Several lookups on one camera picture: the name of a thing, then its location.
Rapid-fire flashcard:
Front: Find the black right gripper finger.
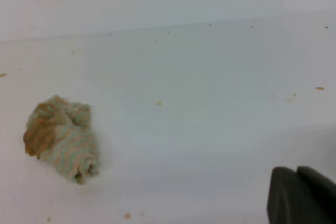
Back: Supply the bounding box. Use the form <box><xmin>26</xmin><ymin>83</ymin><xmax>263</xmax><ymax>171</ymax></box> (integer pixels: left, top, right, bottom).
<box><xmin>267</xmin><ymin>166</ymin><xmax>335</xmax><ymax>224</ymax></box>

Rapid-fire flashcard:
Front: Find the green striped stained rag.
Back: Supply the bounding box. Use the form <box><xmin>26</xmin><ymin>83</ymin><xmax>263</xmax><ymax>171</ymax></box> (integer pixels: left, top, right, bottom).
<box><xmin>23</xmin><ymin>95</ymin><xmax>98</xmax><ymax>184</ymax></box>

